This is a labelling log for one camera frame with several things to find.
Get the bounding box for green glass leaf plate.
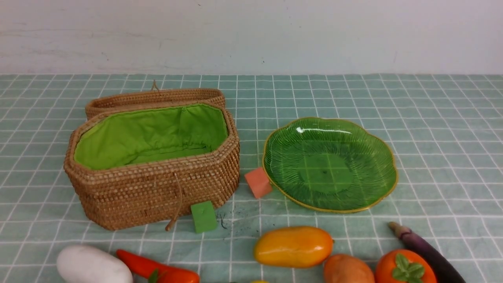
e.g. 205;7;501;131
262;118;399;213

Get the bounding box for purple eggplant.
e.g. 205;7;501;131
388;222;466;283

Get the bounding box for orange persimmon green leaves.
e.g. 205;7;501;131
375;249;437;283

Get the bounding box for woven wicker basket green lining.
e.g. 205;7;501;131
63;101;240;231

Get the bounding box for woven wicker basket lid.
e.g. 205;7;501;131
85;82;226;119

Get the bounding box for white radish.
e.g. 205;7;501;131
56;245;134;283

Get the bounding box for orange foam cube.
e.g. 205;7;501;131
244;167;273;199

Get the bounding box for green foam cube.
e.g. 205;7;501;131
191;200;218;233

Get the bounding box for yellow orange mango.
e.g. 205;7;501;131
253;226;335;268

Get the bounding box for brown potato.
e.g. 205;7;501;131
323;253;375;283

